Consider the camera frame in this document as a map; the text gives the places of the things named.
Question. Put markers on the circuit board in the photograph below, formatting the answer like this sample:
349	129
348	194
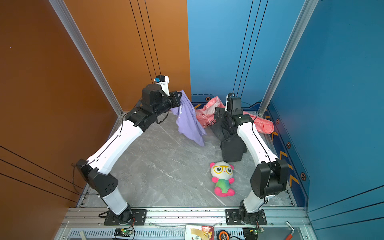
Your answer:
124	234
257	230

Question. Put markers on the left circuit board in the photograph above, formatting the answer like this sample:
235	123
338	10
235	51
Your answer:
124	234

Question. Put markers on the panda plush toy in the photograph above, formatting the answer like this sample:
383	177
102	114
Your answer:
223	176

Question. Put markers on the pink patterned cloth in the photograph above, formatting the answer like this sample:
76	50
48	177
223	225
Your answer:
206	114

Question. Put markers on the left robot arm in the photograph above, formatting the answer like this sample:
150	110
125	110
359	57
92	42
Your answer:
96	169

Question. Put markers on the black cloth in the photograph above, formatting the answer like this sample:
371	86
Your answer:
232	146

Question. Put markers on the red yellow booklet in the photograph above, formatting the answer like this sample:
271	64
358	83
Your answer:
195	232

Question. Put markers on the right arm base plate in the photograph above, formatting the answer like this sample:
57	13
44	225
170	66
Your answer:
242	217

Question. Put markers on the right aluminium corner post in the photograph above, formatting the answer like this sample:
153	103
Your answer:
292	43

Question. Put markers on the aluminium corner post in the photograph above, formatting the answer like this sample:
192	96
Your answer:
292	43
75	34

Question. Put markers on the left aluminium corner post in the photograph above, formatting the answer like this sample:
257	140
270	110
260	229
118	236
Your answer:
75	34

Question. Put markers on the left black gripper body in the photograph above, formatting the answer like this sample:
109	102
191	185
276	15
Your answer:
165	103

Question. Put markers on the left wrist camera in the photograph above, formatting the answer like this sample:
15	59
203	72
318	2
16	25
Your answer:
163	81

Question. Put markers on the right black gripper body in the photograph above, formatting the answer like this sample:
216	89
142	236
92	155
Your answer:
224	115

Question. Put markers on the right circuit board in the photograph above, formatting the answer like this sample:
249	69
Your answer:
257	230

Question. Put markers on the purple cloth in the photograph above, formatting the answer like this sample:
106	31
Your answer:
187	122

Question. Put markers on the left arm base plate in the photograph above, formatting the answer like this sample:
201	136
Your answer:
135	217

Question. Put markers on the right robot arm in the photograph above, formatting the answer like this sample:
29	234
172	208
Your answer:
239	134

